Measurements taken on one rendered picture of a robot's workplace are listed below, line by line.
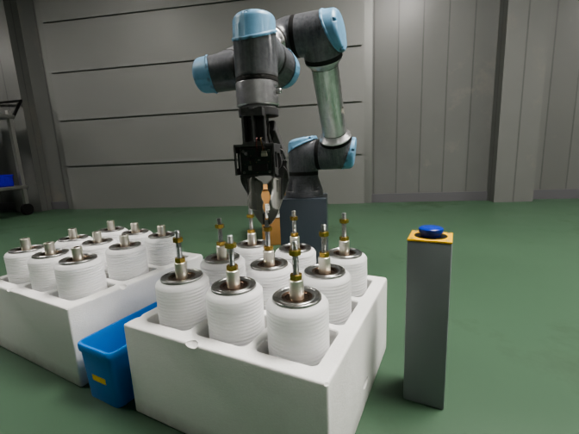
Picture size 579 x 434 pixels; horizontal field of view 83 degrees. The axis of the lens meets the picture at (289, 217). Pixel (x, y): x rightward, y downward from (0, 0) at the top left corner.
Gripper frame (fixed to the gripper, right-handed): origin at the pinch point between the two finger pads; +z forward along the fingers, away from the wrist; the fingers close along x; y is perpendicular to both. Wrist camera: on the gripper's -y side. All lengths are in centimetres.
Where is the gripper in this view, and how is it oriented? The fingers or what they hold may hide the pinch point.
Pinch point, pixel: (267, 216)
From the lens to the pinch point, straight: 64.2
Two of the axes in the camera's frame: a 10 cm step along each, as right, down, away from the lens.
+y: -1.6, 1.9, -9.7
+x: 9.9, -0.1, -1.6
